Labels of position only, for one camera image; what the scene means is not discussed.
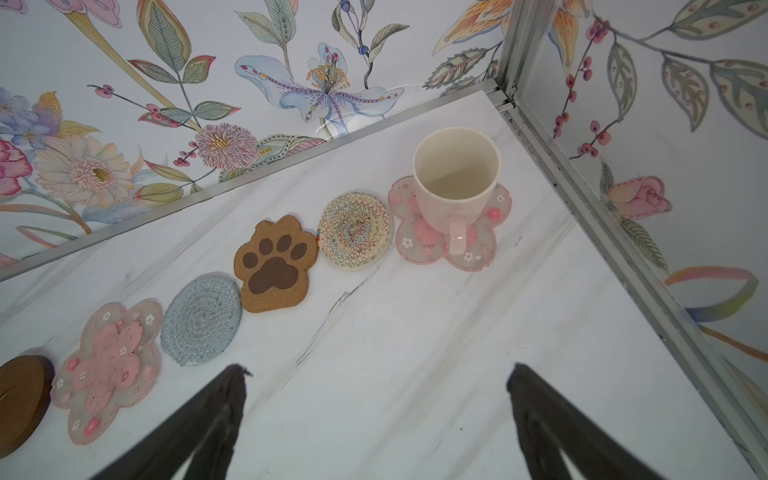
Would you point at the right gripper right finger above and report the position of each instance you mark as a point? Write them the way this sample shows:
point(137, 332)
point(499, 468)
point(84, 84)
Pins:
point(550, 428)

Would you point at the grey round coaster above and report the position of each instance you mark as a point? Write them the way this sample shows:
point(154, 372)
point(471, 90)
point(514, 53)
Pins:
point(201, 320)

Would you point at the patterned round white coaster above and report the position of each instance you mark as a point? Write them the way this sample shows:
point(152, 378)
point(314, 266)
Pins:
point(355, 231)

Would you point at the cream mug pink handle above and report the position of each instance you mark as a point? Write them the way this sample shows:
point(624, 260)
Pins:
point(455, 170)

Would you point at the brown paw coaster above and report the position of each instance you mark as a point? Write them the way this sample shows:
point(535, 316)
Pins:
point(273, 265)

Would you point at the pink flower coaster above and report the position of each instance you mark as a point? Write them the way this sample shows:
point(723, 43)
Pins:
point(114, 368)
point(420, 244)

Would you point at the dark brown round coaster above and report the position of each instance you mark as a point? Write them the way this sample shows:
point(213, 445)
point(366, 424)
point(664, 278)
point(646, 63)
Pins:
point(25, 398)

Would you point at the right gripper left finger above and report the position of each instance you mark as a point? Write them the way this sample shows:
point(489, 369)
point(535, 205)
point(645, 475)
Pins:
point(201, 434)

